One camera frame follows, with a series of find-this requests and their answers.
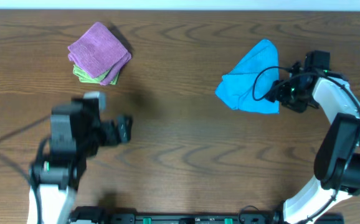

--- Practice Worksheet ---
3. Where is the green folded cloth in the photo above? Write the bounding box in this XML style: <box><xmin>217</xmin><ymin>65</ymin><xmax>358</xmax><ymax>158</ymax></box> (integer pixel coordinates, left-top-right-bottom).
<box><xmin>72</xmin><ymin>64</ymin><xmax>120</xmax><ymax>85</ymax></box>

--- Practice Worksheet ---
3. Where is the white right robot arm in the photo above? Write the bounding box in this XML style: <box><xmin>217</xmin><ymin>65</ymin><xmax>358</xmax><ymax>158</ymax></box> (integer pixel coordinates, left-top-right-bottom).
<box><xmin>263</xmin><ymin>50</ymin><xmax>360</xmax><ymax>223</ymax></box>

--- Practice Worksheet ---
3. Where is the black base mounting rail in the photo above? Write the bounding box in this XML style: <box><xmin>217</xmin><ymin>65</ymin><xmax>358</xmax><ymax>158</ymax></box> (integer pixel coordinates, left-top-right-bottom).
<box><xmin>69</xmin><ymin>205</ymin><xmax>344</xmax><ymax>224</ymax></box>

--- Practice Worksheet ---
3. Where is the blue microfiber cloth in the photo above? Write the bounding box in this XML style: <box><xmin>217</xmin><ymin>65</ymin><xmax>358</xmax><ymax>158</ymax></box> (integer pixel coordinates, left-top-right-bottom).
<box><xmin>215</xmin><ymin>39</ymin><xmax>279</xmax><ymax>114</ymax></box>

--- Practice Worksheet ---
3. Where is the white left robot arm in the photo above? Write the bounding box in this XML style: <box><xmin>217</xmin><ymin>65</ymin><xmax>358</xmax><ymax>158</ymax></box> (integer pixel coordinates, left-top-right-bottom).
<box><xmin>27</xmin><ymin>98</ymin><xmax>133</xmax><ymax>223</ymax></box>

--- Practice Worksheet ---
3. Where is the purple folded cloth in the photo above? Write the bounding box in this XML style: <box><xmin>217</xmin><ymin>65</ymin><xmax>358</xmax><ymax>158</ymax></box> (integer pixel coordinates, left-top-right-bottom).
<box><xmin>68</xmin><ymin>22</ymin><xmax>131</xmax><ymax>85</ymax></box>

